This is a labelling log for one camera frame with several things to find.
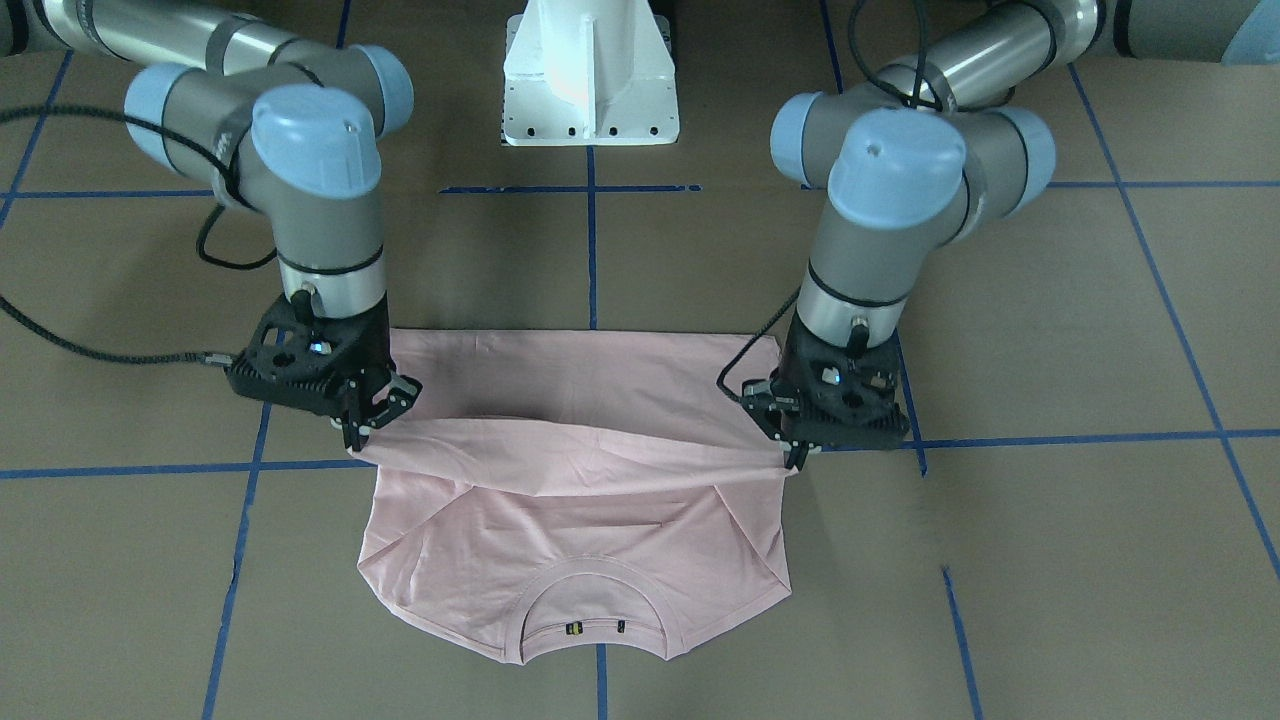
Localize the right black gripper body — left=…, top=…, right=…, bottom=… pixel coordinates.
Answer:
left=284, top=296, right=412, bottom=421

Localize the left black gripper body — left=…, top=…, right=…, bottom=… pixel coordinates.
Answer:
left=742, top=316, right=901, bottom=448

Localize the pink Snoopy t-shirt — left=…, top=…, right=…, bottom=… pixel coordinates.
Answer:
left=357, top=331, right=792, bottom=665

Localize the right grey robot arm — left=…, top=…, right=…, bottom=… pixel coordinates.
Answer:
left=3, top=1, right=421, bottom=454

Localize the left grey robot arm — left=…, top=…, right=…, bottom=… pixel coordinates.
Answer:
left=735, top=1, right=1277, bottom=470

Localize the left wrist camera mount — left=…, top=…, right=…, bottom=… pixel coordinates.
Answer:
left=797, top=366, right=910, bottom=450

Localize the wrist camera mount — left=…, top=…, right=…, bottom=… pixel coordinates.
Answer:
left=224, top=296, right=346, bottom=416
left=797, top=366, right=910, bottom=450

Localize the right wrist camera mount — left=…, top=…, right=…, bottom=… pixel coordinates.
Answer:
left=224, top=296, right=346, bottom=416

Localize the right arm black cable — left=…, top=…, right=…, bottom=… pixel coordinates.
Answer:
left=0, top=105, right=291, bottom=366

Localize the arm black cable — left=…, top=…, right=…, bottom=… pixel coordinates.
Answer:
left=716, top=0, right=961, bottom=406
left=0, top=105, right=291, bottom=366

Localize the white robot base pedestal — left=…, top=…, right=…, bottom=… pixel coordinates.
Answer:
left=500, top=1, right=681, bottom=147

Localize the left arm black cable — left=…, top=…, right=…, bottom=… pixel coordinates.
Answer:
left=716, top=0, right=961, bottom=406

